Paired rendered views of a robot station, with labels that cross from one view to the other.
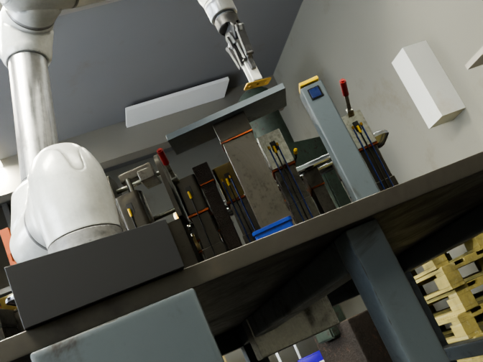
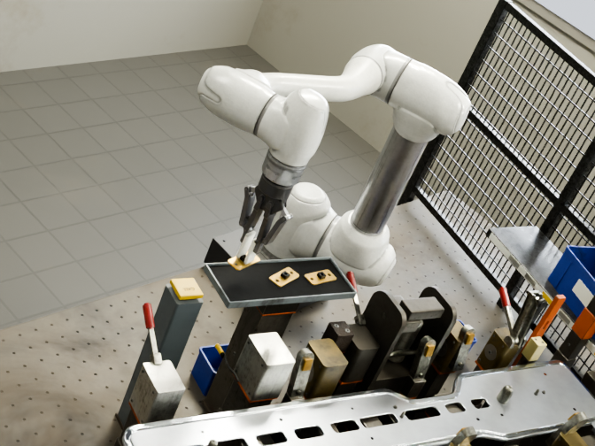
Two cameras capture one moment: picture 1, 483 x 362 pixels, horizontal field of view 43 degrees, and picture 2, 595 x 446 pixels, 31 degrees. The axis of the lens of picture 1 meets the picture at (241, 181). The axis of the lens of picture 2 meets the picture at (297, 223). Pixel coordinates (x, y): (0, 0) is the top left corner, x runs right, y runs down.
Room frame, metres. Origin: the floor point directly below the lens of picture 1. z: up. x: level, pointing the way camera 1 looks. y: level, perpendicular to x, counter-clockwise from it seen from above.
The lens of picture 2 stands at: (3.28, -1.45, 2.64)
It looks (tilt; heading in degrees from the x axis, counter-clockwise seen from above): 32 degrees down; 139
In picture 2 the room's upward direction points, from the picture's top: 24 degrees clockwise
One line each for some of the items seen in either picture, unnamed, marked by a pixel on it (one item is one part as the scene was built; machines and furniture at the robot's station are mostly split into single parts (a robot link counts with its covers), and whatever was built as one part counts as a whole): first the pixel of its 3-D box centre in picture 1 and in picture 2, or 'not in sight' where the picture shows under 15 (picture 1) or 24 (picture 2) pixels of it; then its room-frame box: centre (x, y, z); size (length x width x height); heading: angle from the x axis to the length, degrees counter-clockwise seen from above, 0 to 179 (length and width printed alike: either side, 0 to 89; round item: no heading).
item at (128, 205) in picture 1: (149, 254); not in sight; (1.71, 0.33, 0.89); 0.09 x 0.08 x 0.38; 1
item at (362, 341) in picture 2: (208, 235); (330, 386); (1.81, 0.16, 0.89); 0.12 x 0.07 x 0.38; 1
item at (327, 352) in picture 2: (247, 221); (297, 403); (1.85, 0.03, 0.89); 0.12 x 0.08 x 0.38; 1
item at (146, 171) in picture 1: (162, 238); (382, 367); (1.82, 0.29, 0.95); 0.18 x 0.13 x 0.49; 91
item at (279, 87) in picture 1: (228, 120); (282, 280); (1.70, -0.04, 1.16); 0.37 x 0.14 x 0.02; 91
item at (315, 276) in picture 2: not in sight; (320, 275); (1.69, 0.07, 1.17); 0.08 x 0.04 x 0.01; 101
